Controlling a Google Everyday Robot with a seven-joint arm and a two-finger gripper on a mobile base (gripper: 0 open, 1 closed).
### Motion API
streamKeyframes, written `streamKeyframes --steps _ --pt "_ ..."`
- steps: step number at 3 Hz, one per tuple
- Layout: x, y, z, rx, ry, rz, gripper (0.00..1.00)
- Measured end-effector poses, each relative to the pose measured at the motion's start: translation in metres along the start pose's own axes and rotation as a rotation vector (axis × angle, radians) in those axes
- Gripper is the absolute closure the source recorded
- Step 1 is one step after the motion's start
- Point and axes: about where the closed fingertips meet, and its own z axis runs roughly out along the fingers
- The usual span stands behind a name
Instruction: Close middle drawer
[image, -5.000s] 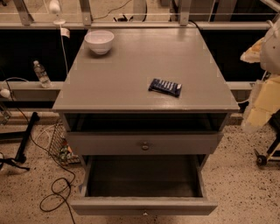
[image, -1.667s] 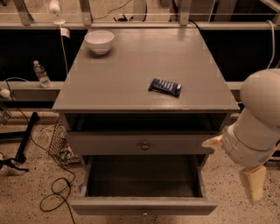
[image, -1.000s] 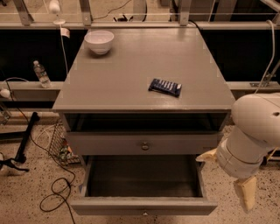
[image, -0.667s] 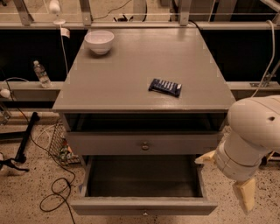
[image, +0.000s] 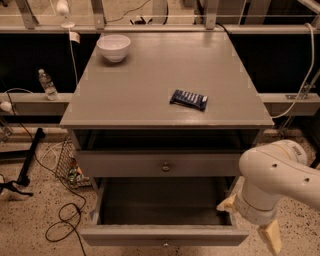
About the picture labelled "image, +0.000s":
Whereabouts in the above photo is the grey wooden drawer cabinet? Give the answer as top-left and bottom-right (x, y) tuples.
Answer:
(59, 31), (275, 188)

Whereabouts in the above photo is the white ceramic bowl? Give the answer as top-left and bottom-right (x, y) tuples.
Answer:
(96, 34), (131, 63)

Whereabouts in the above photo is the clear plastic water bottle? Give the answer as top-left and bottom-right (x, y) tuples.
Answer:
(38, 69), (58, 101)

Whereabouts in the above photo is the grey top drawer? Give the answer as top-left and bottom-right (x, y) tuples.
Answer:
(74, 151), (240, 177)

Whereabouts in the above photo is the black tripod stand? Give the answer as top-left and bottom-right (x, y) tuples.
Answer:
(0, 128), (45, 196)

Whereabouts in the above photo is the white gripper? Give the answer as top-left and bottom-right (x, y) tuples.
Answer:
(216, 182), (282, 256)

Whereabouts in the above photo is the white hanging cable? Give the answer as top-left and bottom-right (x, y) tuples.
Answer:
(271, 22), (316, 120)

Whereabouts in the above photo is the dark blue snack packet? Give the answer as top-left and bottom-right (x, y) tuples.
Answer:
(169, 90), (208, 111)

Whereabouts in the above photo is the white desk lamp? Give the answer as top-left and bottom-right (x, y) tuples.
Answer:
(56, 0), (75, 29)

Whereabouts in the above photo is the wire mesh basket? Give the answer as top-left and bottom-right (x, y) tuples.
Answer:
(55, 137), (91, 189)

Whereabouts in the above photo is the grey drawer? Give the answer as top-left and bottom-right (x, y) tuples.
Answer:
(74, 151), (240, 177)
(81, 177), (248, 247)

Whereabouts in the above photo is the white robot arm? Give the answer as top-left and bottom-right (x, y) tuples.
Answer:
(217, 140), (320, 256)

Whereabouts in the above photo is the black floor cable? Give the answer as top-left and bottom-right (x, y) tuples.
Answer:
(4, 91), (88, 256)

